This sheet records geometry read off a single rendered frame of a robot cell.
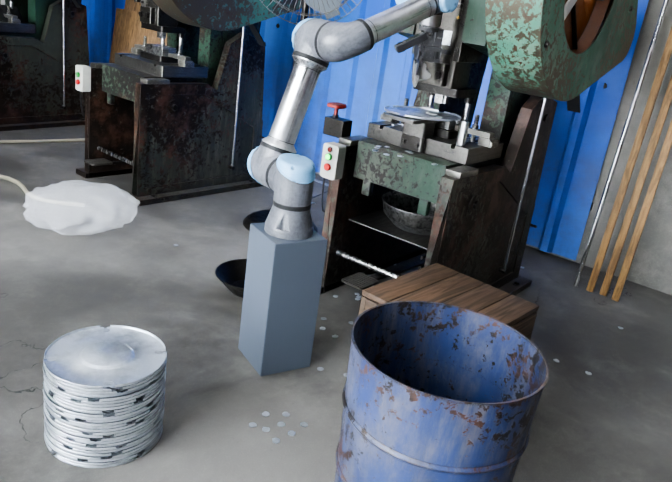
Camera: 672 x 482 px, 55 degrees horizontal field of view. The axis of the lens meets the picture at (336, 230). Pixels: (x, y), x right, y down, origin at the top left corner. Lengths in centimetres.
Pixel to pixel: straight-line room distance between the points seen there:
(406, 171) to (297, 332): 74
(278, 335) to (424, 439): 85
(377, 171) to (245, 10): 137
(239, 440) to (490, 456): 75
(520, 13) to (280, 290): 108
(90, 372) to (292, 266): 65
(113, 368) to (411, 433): 76
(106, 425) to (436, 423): 80
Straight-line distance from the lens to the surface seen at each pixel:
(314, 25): 201
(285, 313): 201
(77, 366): 170
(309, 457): 180
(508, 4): 205
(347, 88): 420
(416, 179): 238
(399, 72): 401
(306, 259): 196
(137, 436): 173
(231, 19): 345
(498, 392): 163
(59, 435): 175
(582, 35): 260
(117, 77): 371
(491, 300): 202
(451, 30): 247
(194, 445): 181
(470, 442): 130
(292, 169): 188
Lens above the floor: 113
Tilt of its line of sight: 19 degrees down
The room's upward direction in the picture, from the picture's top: 8 degrees clockwise
